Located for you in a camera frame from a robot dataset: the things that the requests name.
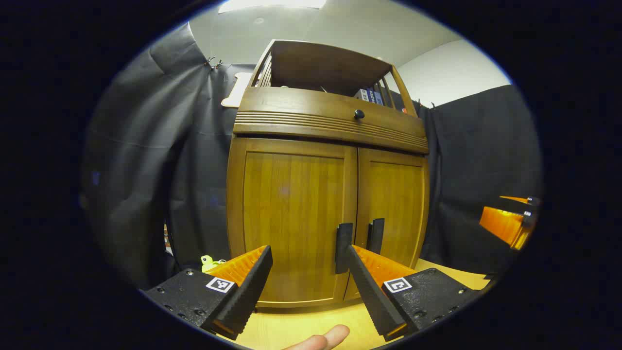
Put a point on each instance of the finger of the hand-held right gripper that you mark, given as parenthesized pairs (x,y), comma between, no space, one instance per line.
(522,202)
(503,224)

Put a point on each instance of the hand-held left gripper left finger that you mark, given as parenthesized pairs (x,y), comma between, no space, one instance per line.
(255,284)

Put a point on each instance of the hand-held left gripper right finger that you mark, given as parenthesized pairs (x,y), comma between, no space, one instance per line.
(369,291)

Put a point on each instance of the wooden shoe cabinet door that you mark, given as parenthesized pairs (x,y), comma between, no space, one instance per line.
(398,204)
(291,204)

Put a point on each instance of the wooden double-door shoe cabinet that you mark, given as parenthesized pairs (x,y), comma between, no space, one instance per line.
(316,63)

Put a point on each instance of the green frog plush toy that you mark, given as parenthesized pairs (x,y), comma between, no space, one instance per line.
(208,262)

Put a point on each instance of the blue and white boxes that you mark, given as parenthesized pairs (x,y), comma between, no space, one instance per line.
(368,95)

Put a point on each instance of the metal binder clip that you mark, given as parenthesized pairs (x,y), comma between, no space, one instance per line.
(218,64)
(209,61)

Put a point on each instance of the ceiling light panel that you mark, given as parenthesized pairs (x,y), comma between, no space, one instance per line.
(272,5)

